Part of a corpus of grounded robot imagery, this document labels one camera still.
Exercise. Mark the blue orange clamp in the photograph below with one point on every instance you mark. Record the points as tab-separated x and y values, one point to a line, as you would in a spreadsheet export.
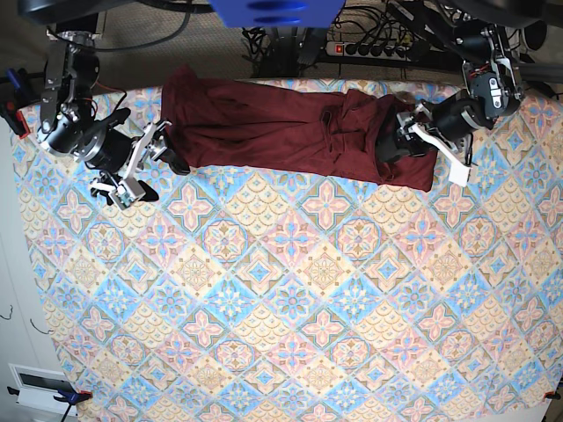
10	109
72	396

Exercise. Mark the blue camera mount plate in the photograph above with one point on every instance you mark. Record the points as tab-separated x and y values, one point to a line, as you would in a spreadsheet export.
277	13

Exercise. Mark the white power strip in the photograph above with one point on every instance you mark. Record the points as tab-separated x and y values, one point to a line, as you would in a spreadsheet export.
365	50

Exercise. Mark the patterned tile tablecloth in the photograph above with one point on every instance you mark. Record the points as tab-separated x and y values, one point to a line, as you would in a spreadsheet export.
258	295

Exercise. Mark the orange clamp lower right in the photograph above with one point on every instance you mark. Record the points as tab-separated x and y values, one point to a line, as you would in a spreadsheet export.
553	395

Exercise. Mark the blue orange clamp lower left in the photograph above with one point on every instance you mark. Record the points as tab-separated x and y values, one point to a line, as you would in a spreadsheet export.
72	396

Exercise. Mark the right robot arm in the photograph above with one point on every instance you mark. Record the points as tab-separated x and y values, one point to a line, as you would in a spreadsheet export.
51	108

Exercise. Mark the dark red t-shirt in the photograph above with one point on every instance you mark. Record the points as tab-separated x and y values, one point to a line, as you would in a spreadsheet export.
231	123

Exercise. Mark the blue orange clamp upper left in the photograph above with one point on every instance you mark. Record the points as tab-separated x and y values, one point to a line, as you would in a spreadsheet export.
10	109

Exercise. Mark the white wall outlet box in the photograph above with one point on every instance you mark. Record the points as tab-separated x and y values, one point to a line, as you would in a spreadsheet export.
37	388

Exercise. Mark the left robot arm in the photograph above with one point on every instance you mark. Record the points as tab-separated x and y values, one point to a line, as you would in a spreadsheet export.
491	90

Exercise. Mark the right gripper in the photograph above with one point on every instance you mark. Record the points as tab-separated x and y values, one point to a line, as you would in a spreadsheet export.
100	145

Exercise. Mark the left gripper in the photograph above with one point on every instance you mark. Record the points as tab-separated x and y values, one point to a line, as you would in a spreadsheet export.
450	120

